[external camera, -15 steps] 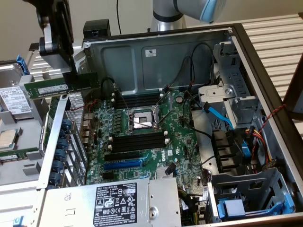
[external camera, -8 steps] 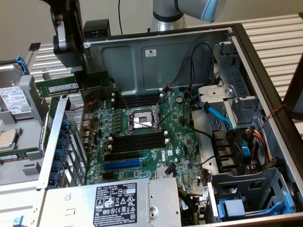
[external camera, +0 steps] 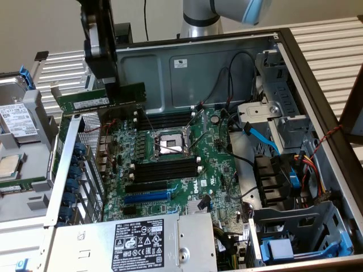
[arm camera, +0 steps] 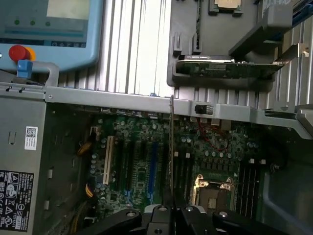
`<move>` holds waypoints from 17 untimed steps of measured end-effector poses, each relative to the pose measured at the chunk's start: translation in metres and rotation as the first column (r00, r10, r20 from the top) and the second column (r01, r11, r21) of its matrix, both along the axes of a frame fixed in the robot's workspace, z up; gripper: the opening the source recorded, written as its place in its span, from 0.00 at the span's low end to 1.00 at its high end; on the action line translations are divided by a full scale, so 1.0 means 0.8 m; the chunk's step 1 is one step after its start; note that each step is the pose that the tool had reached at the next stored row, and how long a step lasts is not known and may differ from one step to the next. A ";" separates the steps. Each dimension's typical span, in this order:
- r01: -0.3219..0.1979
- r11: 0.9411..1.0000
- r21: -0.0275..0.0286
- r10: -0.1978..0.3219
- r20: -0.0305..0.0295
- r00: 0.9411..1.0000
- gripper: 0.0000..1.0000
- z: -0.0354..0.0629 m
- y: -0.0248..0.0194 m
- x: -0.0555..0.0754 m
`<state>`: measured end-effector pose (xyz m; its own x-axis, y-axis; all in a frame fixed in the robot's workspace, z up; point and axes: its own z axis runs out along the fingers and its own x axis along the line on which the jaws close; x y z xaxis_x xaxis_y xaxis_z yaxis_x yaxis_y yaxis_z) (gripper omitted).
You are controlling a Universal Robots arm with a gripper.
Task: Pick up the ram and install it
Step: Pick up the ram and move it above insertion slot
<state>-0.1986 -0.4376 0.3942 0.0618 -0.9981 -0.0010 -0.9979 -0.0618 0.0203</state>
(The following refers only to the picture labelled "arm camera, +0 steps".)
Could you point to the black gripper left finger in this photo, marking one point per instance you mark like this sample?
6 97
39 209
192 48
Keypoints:
159 220

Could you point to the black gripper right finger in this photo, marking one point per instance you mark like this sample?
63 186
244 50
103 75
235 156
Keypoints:
193 222

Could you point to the RAM slot with white latches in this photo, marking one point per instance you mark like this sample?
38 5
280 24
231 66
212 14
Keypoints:
246 193
187 176
177 171
257 193

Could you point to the RAM slot with black latches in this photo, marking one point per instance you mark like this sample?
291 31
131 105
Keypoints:
181 176
252 193
192 166
240 193

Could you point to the green RAM stick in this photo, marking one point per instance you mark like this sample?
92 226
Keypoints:
198 24

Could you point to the CPU socket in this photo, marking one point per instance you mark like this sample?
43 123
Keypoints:
215 195

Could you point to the green motherboard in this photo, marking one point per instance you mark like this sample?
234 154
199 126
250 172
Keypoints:
137 176

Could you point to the blue expansion slot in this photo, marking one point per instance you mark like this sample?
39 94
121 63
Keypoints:
153 166

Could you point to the long black expansion slot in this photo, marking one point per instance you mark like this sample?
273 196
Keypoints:
167 159
119 164
130 166

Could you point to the short black expansion slot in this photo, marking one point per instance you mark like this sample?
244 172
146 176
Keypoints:
143 148

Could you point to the white expansion slot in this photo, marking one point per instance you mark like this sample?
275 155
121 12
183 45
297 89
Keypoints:
108 159

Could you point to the white power connector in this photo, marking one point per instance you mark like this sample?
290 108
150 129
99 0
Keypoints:
95 132

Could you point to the open metal PC case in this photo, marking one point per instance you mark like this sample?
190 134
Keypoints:
146 98

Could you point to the green graphics card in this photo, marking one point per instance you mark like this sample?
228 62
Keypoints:
220 68

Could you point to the grey power supply unit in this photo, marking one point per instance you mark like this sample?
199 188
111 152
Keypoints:
19 122

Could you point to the grey parts rack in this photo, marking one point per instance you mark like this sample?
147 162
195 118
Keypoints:
185 24

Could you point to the blue power supply latch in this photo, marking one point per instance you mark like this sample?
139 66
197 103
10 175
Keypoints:
24 68

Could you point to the blue-grey teach pendant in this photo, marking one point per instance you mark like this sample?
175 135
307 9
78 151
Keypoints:
49 36

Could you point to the silver CPU chip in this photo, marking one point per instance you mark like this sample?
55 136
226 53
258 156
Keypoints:
227 3

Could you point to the blue disk caddy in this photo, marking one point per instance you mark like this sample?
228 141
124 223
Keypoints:
303 19

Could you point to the silver hard disk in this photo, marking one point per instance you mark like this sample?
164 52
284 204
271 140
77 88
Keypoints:
278 3

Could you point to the black intrusion switch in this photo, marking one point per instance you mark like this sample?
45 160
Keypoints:
201 109

